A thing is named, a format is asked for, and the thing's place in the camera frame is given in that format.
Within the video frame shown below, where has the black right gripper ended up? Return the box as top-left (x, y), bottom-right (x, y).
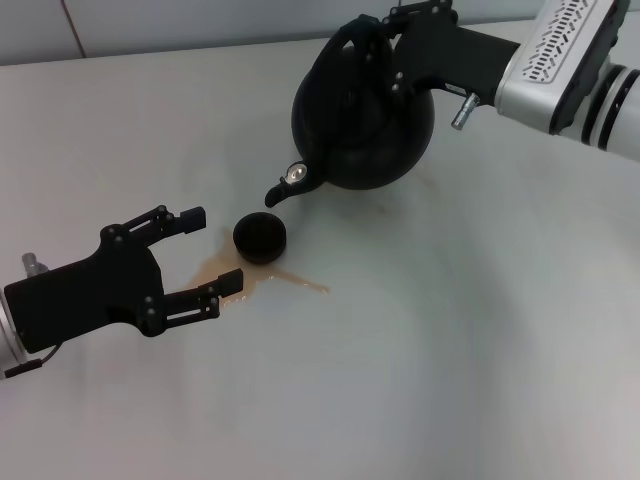
top-left (366, 0), bottom-right (521, 106)

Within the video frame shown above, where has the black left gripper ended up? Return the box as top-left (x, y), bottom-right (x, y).
top-left (3, 204), bottom-right (245, 354)

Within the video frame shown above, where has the small black teacup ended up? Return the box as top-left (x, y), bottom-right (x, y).
top-left (232, 212), bottom-right (289, 266)

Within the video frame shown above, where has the black round teapot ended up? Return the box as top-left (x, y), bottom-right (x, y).
top-left (263, 14), bottom-right (436, 209)

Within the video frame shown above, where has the brown tea spill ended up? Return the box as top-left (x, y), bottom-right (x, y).
top-left (187, 227), bottom-right (331, 304)

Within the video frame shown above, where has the right gripper cable with plug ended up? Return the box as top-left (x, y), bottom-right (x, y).
top-left (451, 92), bottom-right (481, 130)

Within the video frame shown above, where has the gripper cable with plug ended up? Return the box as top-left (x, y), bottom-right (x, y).
top-left (4, 252), bottom-right (64, 379)
top-left (451, 92), bottom-right (481, 130)

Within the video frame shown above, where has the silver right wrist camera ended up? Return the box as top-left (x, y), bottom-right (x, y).
top-left (517, 0), bottom-right (632, 136)

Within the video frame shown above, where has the left gripper cable with plug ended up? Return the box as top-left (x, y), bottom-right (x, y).
top-left (4, 252), bottom-right (64, 379)

